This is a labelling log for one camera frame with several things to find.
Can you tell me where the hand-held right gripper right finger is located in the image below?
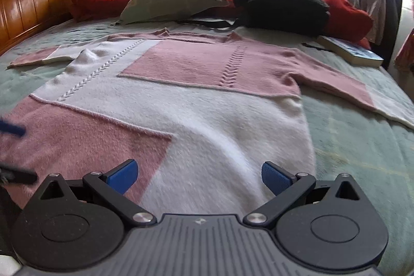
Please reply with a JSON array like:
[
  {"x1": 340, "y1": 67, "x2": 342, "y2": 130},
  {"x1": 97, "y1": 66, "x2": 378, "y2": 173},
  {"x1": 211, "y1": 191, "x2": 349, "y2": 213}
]
[{"x1": 243, "y1": 161, "x2": 360, "y2": 229}]

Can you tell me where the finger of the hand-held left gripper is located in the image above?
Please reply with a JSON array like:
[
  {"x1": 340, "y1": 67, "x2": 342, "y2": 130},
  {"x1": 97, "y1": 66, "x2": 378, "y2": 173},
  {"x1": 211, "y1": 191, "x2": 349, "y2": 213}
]
[
  {"x1": 0, "y1": 121, "x2": 26, "y2": 136},
  {"x1": 0, "y1": 164, "x2": 38, "y2": 185}
]

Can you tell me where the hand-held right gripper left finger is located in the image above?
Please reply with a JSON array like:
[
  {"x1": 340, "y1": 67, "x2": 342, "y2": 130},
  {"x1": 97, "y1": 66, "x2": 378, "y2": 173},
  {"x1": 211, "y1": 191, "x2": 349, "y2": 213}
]
[{"x1": 39, "y1": 160, "x2": 157, "y2": 229}]

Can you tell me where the pink and white sweater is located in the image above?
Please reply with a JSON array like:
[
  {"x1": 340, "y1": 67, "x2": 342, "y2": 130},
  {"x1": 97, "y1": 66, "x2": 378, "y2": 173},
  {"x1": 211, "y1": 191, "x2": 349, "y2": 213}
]
[{"x1": 0, "y1": 28, "x2": 414, "y2": 218}]

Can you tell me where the wooden headboard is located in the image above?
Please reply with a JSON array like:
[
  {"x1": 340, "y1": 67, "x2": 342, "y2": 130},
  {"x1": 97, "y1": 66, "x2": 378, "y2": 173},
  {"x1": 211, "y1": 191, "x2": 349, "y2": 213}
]
[{"x1": 0, "y1": 0, "x2": 101, "y2": 55}]

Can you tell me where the paperback book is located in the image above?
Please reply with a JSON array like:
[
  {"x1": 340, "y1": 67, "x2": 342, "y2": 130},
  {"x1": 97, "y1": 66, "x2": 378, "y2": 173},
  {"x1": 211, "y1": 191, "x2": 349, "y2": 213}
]
[{"x1": 317, "y1": 35, "x2": 384, "y2": 67}]

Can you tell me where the striped orange curtain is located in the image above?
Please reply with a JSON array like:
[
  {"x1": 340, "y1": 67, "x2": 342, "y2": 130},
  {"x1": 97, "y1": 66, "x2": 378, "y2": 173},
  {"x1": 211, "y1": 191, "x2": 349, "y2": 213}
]
[{"x1": 395, "y1": 0, "x2": 414, "y2": 73}]

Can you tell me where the black jacket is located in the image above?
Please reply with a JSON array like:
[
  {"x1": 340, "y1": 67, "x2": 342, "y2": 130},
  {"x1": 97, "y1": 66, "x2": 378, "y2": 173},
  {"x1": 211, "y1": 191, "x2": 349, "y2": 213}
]
[{"x1": 382, "y1": 0, "x2": 403, "y2": 70}]

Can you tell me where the beige jacket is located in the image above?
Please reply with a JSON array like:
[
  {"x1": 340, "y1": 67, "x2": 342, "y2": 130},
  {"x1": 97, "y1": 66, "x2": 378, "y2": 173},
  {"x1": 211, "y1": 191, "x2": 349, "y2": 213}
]
[{"x1": 354, "y1": 0, "x2": 387, "y2": 45}]

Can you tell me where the small black strap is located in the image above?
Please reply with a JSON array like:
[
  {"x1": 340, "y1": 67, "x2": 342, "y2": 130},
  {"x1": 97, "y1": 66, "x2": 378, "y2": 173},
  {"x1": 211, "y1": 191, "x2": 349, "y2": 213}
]
[{"x1": 302, "y1": 42, "x2": 332, "y2": 52}]

